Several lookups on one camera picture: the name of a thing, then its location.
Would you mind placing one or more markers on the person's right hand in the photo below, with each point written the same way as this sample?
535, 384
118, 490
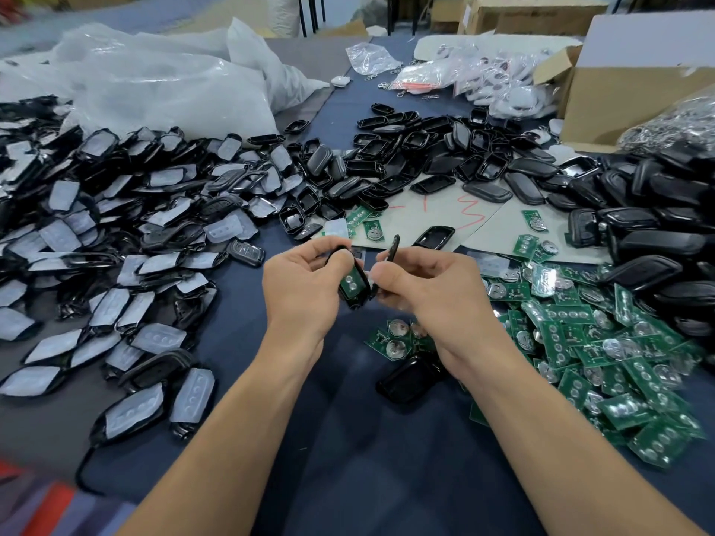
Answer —
447, 307

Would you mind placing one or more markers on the person's left hand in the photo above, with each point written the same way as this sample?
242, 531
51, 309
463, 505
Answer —
302, 301

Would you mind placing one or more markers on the small green circuit board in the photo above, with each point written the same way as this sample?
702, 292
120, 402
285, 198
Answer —
353, 286

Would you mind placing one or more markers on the small glossy black shell cover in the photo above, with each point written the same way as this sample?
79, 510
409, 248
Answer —
433, 236

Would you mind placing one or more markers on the lone glossy black shell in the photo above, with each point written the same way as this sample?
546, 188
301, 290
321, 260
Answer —
410, 379

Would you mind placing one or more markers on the pile of black shell halves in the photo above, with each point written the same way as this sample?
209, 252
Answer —
447, 162

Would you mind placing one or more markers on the pile of green circuit boards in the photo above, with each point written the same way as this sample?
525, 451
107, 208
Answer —
603, 363

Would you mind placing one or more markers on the pile of shells with pads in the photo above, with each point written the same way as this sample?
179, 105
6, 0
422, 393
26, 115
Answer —
112, 257

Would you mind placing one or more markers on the pile of assembled black fobs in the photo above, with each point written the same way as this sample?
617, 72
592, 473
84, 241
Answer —
665, 245

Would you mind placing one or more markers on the person's left forearm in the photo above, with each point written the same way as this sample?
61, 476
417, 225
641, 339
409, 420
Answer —
218, 458

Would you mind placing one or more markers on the person's right forearm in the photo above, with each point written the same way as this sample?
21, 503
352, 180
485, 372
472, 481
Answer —
592, 458

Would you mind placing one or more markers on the small white object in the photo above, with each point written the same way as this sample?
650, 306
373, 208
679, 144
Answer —
341, 80

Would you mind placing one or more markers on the heap of clear parts bags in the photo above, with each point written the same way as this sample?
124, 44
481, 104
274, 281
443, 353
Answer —
508, 83

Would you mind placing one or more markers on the clear bag with red label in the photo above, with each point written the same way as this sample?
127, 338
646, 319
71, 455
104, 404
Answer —
425, 74

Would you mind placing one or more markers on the small crumpled clear plastic bag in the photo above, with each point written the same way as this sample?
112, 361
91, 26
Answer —
373, 59

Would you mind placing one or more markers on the large white plastic bag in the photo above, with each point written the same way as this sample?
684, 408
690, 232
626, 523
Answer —
156, 72

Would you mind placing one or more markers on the large open cardboard box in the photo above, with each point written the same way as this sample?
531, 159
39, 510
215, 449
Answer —
631, 95

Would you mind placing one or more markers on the white sack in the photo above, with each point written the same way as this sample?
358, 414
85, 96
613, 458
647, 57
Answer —
283, 11

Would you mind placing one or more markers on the clear bag of metal parts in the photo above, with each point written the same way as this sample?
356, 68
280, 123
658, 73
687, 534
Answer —
682, 126

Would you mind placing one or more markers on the brown cardboard box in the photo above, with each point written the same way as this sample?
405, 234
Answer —
534, 14

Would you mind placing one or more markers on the red blue striped bag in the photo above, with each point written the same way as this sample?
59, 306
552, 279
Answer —
50, 505

